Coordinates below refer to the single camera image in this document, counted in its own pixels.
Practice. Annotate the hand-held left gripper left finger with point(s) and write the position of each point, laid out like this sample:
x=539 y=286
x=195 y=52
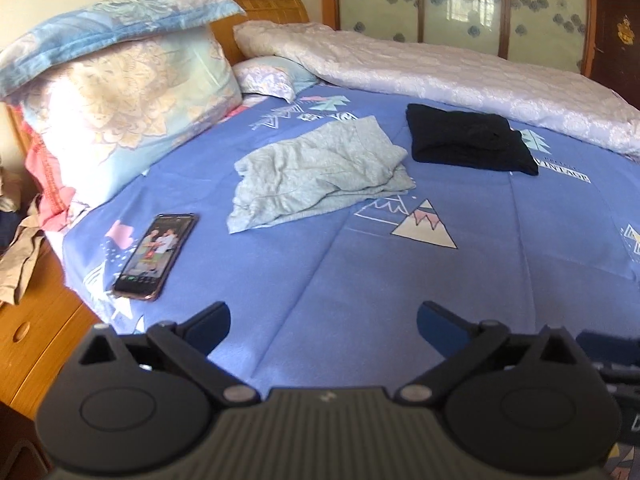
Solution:
x=207 y=327

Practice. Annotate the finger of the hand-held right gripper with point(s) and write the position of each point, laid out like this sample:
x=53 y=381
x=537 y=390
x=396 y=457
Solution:
x=612 y=344

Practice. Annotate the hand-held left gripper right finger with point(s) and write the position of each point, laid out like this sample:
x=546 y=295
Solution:
x=442 y=327

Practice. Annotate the grey pants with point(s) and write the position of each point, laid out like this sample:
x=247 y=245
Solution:
x=310 y=170

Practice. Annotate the black pants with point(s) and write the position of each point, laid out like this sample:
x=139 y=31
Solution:
x=465 y=140

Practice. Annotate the smartphone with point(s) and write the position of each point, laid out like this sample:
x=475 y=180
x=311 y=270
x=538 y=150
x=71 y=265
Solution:
x=150 y=260

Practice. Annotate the blue printed bed sheet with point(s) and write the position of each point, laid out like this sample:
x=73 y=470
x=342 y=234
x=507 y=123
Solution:
x=350 y=260

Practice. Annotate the wooden nightstand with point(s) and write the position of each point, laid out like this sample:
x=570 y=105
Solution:
x=40 y=340

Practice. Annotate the beige cloth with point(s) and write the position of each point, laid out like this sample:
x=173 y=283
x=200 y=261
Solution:
x=22 y=255

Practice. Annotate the red cloth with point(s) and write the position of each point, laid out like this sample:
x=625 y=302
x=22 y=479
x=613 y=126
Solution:
x=47 y=180

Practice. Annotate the large floral pillow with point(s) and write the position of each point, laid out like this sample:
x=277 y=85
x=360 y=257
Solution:
x=135 y=105

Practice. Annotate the pale pink floral quilt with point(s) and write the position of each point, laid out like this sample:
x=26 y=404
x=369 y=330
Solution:
x=450 y=70

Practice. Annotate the small floral pillow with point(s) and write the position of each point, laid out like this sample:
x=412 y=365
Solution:
x=270 y=75

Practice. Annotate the dark brown wooden door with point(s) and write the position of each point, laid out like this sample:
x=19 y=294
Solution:
x=620 y=35

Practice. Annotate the blue patterned pillow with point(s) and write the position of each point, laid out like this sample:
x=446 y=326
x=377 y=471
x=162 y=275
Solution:
x=100 y=25

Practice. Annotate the wooden headboard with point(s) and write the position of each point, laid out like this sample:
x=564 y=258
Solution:
x=270 y=7

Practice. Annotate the wardrobe with frosted glass doors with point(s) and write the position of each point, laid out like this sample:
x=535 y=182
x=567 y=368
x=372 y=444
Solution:
x=460 y=0

